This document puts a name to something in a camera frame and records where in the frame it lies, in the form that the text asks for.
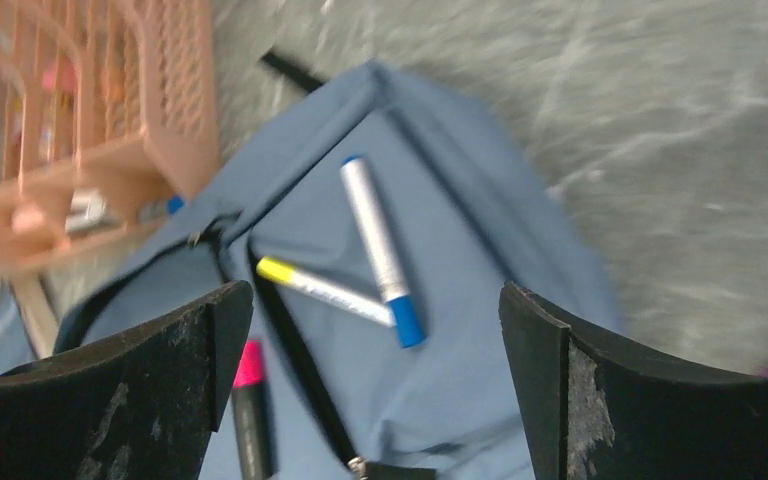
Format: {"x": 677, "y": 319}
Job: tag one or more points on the white marker yellow cap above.
{"x": 324, "y": 290}

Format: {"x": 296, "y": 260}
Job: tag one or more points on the grey blue cylinder bottle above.
{"x": 160, "y": 208}

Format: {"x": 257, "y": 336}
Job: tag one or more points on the white stapler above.
{"x": 88, "y": 210}

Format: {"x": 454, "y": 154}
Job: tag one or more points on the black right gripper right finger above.
{"x": 598, "y": 405}

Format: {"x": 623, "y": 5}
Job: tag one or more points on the peach plastic file organizer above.
{"x": 117, "y": 96}

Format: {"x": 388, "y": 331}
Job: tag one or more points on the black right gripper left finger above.
{"x": 139, "y": 404}

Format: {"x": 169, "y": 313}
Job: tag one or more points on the white marker blue cap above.
{"x": 380, "y": 250}

